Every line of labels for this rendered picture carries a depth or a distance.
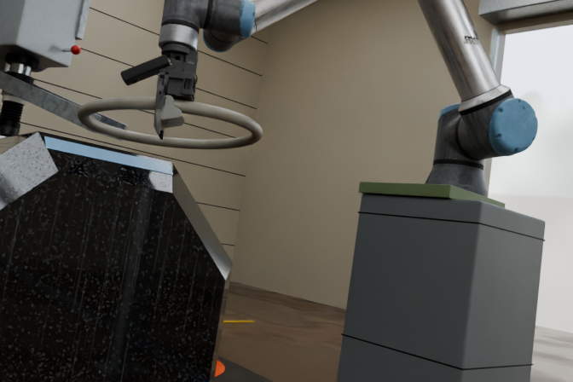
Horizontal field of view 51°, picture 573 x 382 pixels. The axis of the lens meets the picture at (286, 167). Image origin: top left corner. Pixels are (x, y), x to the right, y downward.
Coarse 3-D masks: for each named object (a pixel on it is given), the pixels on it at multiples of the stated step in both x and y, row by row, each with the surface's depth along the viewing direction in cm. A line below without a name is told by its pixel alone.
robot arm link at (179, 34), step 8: (176, 24) 138; (160, 32) 140; (168, 32) 138; (176, 32) 138; (184, 32) 138; (192, 32) 140; (160, 40) 139; (168, 40) 138; (176, 40) 137; (184, 40) 138; (192, 40) 139; (160, 48) 142; (192, 48) 140
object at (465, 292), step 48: (384, 240) 173; (432, 240) 161; (480, 240) 153; (528, 240) 172; (384, 288) 170; (432, 288) 158; (480, 288) 154; (528, 288) 172; (384, 336) 166; (432, 336) 156; (480, 336) 154; (528, 336) 173
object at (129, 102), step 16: (128, 96) 140; (80, 112) 149; (96, 112) 145; (192, 112) 140; (208, 112) 141; (224, 112) 144; (96, 128) 166; (112, 128) 172; (256, 128) 154; (160, 144) 182; (176, 144) 183; (192, 144) 183; (208, 144) 182; (224, 144) 179; (240, 144) 175
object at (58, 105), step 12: (0, 72) 188; (0, 84) 187; (12, 84) 185; (24, 84) 182; (24, 96) 181; (36, 96) 179; (48, 96) 177; (60, 96) 190; (48, 108) 176; (60, 108) 173; (72, 108) 171; (72, 120) 170; (108, 120) 179; (96, 132) 168
